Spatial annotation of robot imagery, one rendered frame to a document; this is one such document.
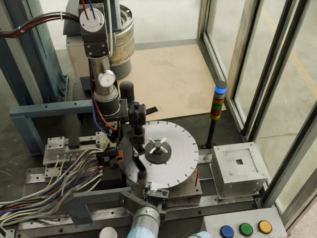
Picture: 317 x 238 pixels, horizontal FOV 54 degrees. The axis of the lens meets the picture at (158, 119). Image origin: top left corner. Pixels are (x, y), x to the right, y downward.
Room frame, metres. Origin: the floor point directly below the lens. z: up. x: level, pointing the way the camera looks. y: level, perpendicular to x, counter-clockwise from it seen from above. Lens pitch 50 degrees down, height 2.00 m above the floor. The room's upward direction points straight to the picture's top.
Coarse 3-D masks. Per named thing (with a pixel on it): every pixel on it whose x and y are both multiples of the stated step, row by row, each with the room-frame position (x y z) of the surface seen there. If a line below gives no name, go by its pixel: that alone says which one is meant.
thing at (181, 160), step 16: (160, 128) 0.83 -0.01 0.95; (176, 128) 0.83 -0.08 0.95; (128, 144) 0.75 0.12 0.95; (144, 144) 0.75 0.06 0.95; (176, 144) 0.75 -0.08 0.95; (192, 144) 0.75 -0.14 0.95; (128, 160) 0.67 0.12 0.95; (144, 160) 0.67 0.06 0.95; (176, 160) 0.67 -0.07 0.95; (192, 160) 0.67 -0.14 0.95; (144, 176) 0.60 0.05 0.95; (160, 176) 0.60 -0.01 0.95; (176, 176) 0.60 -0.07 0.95
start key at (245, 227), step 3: (243, 225) 0.43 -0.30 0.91; (246, 225) 0.43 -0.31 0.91; (249, 225) 0.43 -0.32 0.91; (243, 228) 0.42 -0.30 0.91; (246, 228) 0.42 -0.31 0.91; (249, 228) 0.42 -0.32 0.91; (243, 231) 0.40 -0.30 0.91; (246, 231) 0.40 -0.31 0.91; (249, 231) 0.40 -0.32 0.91; (246, 234) 0.40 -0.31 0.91; (249, 234) 0.40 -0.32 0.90
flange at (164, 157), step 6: (150, 144) 0.74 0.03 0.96; (162, 144) 0.74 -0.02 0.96; (168, 144) 0.74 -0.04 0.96; (150, 150) 0.71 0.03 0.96; (162, 150) 0.70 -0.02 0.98; (168, 150) 0.71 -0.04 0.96; (150, 156) 0.68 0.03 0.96; (156, 156) 0.68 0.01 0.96; (162, 156) 0.68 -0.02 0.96; (168, 156) 0.69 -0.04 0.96; (156, 162) 0.66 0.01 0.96; (162, 162) 0.66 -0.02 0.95
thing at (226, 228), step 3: (222, 228) 0.42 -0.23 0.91; (225, 228) 0.42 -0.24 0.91; (228, 228) 0.42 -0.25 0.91; (231, 228) 0.42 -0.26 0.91; (222, 231) 0.40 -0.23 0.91; (225, 231) 0.40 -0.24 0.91; (228, 231) 0.40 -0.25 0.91; (231, 231) 0.40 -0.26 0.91; (222, 234) 0.40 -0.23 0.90; (225, 234) 0.39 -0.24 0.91; (228, 234) 0.39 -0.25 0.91; (231, 234) 0.39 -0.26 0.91; (225, 237) 0.39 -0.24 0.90; (228, 237) 0.39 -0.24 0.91
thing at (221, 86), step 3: (219, 81) 0.91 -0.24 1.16; (222, 81) 0.91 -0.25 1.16; (216, 84) 0.89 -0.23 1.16; (219, 84) 0.89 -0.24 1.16; (222, 84) 0.89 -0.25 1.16; (225, 84) 0.89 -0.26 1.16; (216, 87) 0.88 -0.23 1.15; (219, 87) 0.87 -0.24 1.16; (222, 87) 0.87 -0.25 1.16; (225, 87) 0.87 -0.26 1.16; (216, 90) 0.88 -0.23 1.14; (219, 90) 0.87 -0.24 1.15; (222, 90) 0.87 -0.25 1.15; (225, 90) 0.88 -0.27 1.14; (219, 93) 0.87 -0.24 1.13; (222, 93) 0.87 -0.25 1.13
